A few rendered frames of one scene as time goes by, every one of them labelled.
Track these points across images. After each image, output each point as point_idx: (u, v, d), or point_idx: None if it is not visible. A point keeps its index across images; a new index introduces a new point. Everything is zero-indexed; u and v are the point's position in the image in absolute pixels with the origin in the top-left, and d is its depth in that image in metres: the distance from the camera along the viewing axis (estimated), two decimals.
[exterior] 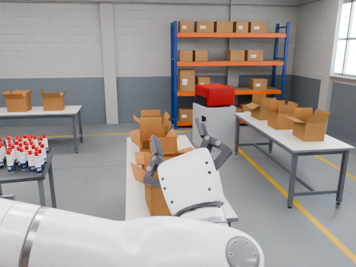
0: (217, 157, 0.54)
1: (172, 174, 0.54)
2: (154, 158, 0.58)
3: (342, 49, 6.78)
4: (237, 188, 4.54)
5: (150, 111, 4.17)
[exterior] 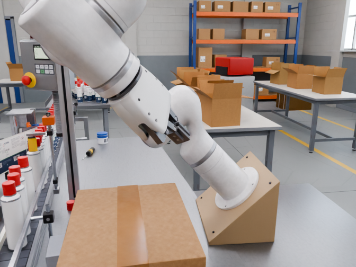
0: (156, 128, 0.53)
1: (161, 93, 0.55)
2: (175, 117, 0.58)
3: (352, 26, 7.25)
4: (261, 141, 5.02)
5: (185, 68, 4.65)
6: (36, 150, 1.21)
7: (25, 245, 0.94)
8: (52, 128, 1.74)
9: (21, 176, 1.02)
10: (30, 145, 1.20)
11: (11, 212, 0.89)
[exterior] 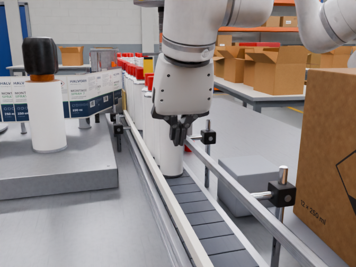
0: (160, 106, 0.55)
1: (197, 99, 0.54)
2: (187, 124, 0.58)
3: None
4: (295, 125, 4.79)
5: None
6: None
7: (183, 171, 0.71)
8: None
9: None
10: (145, 68, 0.97)
11: None
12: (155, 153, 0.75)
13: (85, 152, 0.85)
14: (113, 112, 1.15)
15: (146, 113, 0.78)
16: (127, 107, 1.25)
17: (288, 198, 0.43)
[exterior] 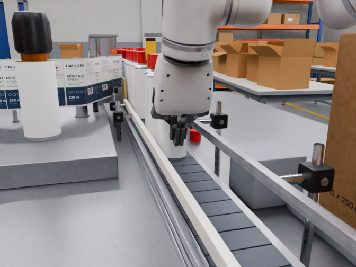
0: (160, 106, 0.55)
1: (197, 99, 0.54)
2: (187, 123, 0.58)
3: None
4: None
5: None
6: None
7: (186, 154, 0.66)
8: None
9: None
10: (147, 50, 0.89)
11: None
12: (158, 137, 0.69)
13: (81, 140, 0.77)
14: (113, 100, 1.07)
15: (149, 95, 0.71)
16: (128, 96, 1.17)
17: (325, 181, 0.36)
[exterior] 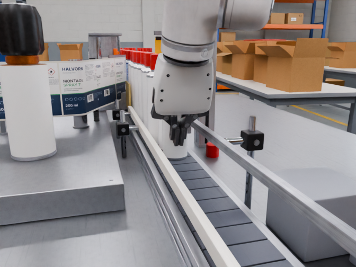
0: (160, 106, 0.55)
1: (197, 99, 0.54)
2: (187, 123, 0.58)
3: None
4: None
5: None
6: None
7: (187, 154, 0.65)
8: None
9: None
10: (157, 51, 0.76)
11: None
12: (159, 137, 0.69)
13: (80, 160, 0.64)
14: (116, 107, 0.94)
15: (150, 96, 0.70)
16: (133, 102, 1.04)
17: None
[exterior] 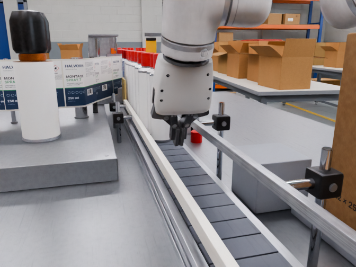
0: (160, 106, 0.55)
1: (197, 99, 0.54)
2: (187, 123, 0.58)
3: None
4: None
5: None
6: None
7: None
8: None
9: None
10: (148, 50, 0.88)
11: None
12: (148, 123, 0.81)
13: (81, 142, 0.76)
14: (113, 100, 1.06)
15: (141, 88, 0.82)
16: (128, 96, 1.16)
17: (334, 187, 0.34)
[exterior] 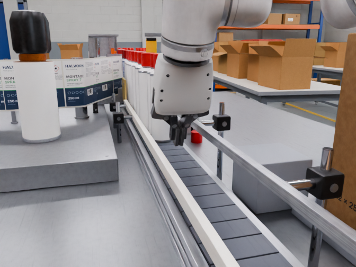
0: (160, 106, 0.55)
1: (197, 99, 0.54)
2: (187, 123, 0.58)
3: None
4: None
5: None
6: None
7: None
8: None
9: None
10: (148, 50, 0.88)
11: None
12: (149, 123, 0.81)
13: (81, 142, 0.76)
14: (113, 100, 1.06)
15: (141, 88, 0.82)
16: (128, 96, 1.16)
17: (335, 187, 0.34)
